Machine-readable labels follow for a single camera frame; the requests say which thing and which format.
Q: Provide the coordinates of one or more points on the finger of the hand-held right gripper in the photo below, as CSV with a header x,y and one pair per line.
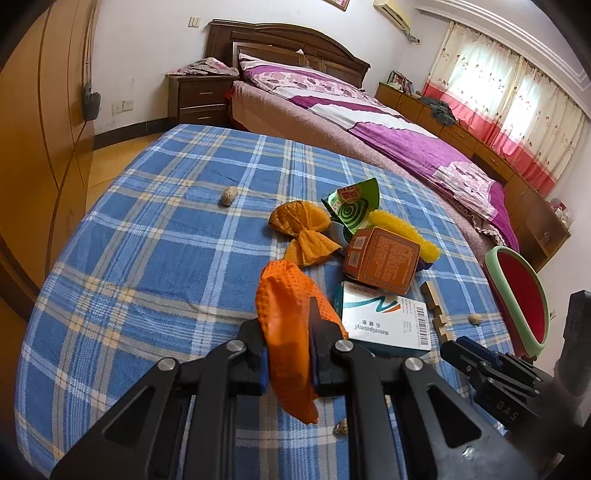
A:
x,y
475,362

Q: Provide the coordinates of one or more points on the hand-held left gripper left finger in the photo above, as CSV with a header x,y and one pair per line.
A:
x,y
263,369

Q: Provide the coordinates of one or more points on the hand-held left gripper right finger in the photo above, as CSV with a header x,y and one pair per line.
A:
x,y
316,364

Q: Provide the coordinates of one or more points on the orange foam fruit net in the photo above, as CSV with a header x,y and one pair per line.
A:
x,y
286,332

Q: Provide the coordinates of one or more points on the red green chair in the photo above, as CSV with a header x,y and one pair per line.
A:
x,y
519,300

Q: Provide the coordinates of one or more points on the orange paper wrapper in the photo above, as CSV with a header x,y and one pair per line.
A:
x,y
300,219

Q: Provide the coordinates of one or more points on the peanut in shell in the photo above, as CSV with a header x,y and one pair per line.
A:
x,y
474,319
340,428
229,195

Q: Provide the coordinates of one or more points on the wooden block puzzle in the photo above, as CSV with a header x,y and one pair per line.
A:
x,y
436,304

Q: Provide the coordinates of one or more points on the white medicine box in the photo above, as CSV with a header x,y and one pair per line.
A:
x,y
383,323

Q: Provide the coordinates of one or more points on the purple plastic bag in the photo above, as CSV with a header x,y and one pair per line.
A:
x,y
425,265

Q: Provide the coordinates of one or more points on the orange cardboard box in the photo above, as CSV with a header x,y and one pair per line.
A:
x,y
385,261

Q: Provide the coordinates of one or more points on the pale blue plastic item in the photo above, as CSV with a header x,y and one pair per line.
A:
x,y
338,233

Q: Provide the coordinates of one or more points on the blue plaid blanket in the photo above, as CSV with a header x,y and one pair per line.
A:
x,y
161,258

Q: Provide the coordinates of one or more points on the green printed snack packet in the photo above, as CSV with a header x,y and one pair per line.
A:
x,y
353,207

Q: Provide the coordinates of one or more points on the glass jars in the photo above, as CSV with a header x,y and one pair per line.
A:
x,y
562,211

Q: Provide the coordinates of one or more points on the long low wooden cabinet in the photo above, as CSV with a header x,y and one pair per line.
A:
x,y
489,159

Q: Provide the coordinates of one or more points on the grey crumpled cloth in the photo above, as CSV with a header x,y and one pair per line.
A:
x,y
438,110

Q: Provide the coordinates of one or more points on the white and red curtain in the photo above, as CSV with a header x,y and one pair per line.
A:
x,y
508,92

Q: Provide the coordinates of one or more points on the dark wooden nightstand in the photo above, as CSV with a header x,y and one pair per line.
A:
x,y
201,99

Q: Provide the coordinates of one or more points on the pink floral pillow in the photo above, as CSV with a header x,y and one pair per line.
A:
x,y
295,76

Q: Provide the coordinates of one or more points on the pink floral cloth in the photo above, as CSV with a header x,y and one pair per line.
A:
x,y
207,67

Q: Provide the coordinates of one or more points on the dark hanging bag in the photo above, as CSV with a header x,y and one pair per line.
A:
x,y
91,104

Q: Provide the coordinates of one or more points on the light wooden wardrobe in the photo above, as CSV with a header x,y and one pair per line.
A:
x,y
41,138

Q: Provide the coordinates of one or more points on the dark wooden headboard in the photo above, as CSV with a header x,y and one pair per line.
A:
x,y
277,41

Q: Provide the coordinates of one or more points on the white wall socket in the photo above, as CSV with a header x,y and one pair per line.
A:
x,y
123,106

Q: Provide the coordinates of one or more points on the wall light switch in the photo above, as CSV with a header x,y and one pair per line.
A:
x,y
194,21

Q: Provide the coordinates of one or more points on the wall air conditioner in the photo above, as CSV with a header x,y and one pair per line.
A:
x,y
395,11

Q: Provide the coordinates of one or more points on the framed wall picture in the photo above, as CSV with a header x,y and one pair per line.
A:
x,y
337,3

